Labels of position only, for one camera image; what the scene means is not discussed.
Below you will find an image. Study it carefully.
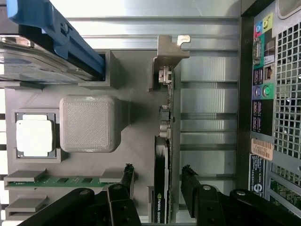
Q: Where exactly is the green RAM stick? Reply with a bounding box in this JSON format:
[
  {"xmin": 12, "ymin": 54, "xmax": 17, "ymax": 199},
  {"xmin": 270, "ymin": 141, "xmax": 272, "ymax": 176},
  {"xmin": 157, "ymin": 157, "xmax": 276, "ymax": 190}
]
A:
[{"xmin": 5, "ymin": 177, "xmax": 124, "ymax": 189}]

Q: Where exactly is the grey parts rack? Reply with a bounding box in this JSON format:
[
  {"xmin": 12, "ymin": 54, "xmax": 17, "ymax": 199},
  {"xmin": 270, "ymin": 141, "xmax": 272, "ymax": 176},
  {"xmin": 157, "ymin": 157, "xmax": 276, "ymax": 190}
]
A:
[{"xmin": 0, "ymin": 48, "xmax": 182, "ymax": 226}]

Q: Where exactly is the silver CPU chip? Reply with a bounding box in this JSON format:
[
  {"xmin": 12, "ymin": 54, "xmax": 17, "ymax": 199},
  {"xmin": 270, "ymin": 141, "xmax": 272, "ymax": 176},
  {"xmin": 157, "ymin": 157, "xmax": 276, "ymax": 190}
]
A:
[{"xmin": 14, "ymin": 112, "xmax": 57, "ymax": 160}]

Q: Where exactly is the open black PC case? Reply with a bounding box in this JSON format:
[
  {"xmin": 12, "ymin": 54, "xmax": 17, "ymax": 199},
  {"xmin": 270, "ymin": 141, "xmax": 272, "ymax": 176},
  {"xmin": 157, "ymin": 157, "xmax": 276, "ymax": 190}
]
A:
[{"xmin": 239, "ymin": 0, "xmax": 301, "ymax": 209}]

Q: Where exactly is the hard disk with blue carrier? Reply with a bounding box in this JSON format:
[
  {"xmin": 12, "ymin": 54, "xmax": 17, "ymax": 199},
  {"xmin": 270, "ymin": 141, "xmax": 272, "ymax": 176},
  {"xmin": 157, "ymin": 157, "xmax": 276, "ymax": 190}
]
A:
[{"xmin": 0, "ymin": 0, "xmax": 106, "ymax": 83}]

